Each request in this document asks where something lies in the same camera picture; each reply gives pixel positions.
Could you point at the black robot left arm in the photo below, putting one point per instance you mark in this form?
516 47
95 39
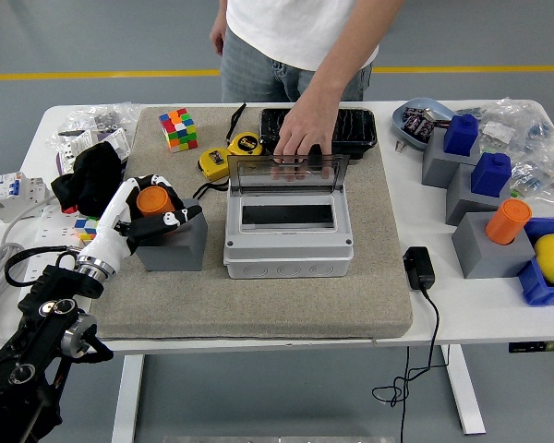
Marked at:
51 295

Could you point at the person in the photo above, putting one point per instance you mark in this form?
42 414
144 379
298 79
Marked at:
295 32

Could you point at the smoky transparent box lid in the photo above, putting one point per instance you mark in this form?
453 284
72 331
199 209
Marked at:
258 160

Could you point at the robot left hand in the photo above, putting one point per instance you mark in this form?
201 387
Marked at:
108 231

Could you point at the small colourful puzzle cube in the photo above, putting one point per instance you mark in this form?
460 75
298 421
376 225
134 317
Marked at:
85 229

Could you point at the yellow tape measure 5m label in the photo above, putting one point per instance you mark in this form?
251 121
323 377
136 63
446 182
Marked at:
244 145

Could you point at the person's right forearm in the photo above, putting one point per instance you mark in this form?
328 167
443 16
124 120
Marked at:
221 10

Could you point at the grey holder block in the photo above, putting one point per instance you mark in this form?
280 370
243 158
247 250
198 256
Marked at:
461 203
438 166

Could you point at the white table leg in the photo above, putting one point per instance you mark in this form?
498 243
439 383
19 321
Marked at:
127 397
461 392

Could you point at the white power strip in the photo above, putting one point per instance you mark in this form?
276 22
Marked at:
55 228

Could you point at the white circuit breaker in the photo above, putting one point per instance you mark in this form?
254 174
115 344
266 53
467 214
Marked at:
14 194

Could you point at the blue stepped block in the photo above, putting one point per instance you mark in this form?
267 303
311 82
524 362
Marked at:
489 175
461 136

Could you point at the small metal clip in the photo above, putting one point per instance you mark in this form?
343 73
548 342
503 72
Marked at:
400 146

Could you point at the grey-brown mat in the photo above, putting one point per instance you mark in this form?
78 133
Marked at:
258 304

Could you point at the light blue dish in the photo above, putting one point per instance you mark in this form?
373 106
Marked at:
401 131

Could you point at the person's left hand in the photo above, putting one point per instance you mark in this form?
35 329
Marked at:
309 124

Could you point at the grey plastic junction box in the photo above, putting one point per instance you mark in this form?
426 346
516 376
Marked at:
286 258

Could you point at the black plastic tray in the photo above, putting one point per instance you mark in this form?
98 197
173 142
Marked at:
355 129

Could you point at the grey block with round hole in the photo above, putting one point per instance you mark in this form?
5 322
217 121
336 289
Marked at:
485 258
184 254

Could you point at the white electrical device pack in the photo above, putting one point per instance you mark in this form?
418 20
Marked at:
120 140

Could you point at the clear bag of screws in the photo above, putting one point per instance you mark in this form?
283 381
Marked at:
80 117

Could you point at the yellow tape measure dark label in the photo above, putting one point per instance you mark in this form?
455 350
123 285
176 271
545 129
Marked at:
214 161

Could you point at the person's left forearm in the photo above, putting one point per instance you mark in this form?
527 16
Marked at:
351 55

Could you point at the blue plastic bin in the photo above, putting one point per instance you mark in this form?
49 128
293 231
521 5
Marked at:
540 290

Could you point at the orange cylinder battery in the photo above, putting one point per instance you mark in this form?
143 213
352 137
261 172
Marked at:
153 202
508 223

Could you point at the large colourful puzzle cube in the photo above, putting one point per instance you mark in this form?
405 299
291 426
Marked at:
177 131

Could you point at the black power adapter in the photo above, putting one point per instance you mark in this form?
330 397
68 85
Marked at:
419 270

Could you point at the black table control panel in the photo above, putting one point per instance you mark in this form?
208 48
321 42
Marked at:
526 347

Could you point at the black cloth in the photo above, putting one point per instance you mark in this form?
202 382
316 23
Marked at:
87 180

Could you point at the person's right hand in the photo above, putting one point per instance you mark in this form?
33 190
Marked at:
218 39

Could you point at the clear plastic parts bag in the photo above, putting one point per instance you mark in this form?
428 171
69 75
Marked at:
545 175
512 120

